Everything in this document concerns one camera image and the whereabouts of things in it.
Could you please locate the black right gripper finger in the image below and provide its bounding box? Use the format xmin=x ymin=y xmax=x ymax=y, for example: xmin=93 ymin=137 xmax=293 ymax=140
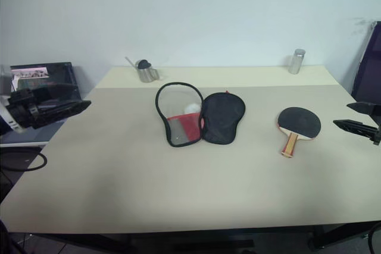
xmin=333 ymin=119 xmax=379 ymax=145
xmin=346 ymin=102 xmax=381 ymax=117

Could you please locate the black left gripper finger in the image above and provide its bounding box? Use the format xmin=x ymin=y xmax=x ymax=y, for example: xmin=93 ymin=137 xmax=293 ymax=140
xmin=36 ymin=100 xmax=92 ymax=124
xmin=30 ymin=82 xmax=76 ymax=106

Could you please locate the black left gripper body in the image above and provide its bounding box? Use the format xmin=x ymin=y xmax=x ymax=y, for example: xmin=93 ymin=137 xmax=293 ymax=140
xmin=7 ymin=87 xmax=42 ymax=130

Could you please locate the black rubber table tennis paddle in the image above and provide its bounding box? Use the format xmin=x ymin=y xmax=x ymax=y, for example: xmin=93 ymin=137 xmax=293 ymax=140
xmin=276 ymin=106 xmax=323 ymax=158

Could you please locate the black red paddle case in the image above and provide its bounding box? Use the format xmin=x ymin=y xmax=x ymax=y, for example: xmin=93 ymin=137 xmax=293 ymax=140
xmin=154 ymin=81 xmax=247 ymax=149

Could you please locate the white ping pong ball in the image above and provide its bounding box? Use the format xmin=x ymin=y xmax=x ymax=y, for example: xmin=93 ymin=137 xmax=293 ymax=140
xmin=184 ymin=103 xmax=201 ymax=115

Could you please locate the black monitor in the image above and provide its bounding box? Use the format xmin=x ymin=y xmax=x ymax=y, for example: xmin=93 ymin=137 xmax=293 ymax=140
xmin=10 ymin=61 xmax=83 ymax=109

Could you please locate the thin metal stick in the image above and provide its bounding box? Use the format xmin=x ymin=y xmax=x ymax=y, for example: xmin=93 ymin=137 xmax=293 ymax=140
xmin=124 ymin=56 xmax=139 ymax=69

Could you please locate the steel cylinder tumbler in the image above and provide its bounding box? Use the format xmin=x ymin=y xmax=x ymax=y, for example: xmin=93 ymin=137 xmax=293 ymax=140
xmin=287 ymin=48 xmax=307 ymax=75

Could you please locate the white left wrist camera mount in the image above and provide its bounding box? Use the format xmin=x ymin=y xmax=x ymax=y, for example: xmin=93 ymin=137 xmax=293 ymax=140
xmin=0 ymin=94 xmax=26 ymax=134

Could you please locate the black cable loop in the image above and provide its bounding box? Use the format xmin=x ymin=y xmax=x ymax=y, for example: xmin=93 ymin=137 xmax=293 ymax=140
xmin=0 ymin=146 xmax=49 ymax=173

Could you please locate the black round cable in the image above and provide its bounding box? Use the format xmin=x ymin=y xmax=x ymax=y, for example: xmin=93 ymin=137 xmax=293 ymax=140
xmin=367 ymin=221 xmax=381 ymax=254

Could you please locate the black table frame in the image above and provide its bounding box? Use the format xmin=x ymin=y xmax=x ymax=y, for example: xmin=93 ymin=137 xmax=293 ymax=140
xmin=8 ymin=220 xmax=374 ymax=254

